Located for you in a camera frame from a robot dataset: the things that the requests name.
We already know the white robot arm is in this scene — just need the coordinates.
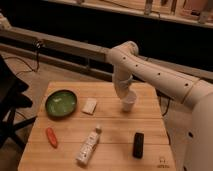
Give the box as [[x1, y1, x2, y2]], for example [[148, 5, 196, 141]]
[[106, 41, 213, 171]]

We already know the black rectangular block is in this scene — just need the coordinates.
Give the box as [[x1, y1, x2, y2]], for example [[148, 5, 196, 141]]
[[133, 132, 144, 158]]

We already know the white rectangular sponge block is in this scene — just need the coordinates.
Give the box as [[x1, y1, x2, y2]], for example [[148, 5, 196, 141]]
[[82, 98, 97, 115]]

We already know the wooden table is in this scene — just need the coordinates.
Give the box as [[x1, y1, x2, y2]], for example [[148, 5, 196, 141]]
[[18, 82, 176, 171]]

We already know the white plastic bottle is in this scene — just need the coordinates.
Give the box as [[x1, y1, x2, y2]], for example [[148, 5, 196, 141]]
[[76, 125, 102, 165]]

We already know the green round bowl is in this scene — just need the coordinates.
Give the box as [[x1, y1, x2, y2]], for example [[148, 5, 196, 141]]
[[45, 90, 77, 118]]

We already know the red orange carrot toy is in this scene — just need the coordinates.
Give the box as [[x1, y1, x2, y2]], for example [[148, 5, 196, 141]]
[[46, 128, 58, 148]]

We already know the black office chair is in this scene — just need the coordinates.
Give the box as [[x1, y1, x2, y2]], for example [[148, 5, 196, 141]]
[[0, 54, 36, 149]]

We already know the black cable on floor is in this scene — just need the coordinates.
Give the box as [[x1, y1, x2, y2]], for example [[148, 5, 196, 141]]
[[2, 39, 45, 77]]

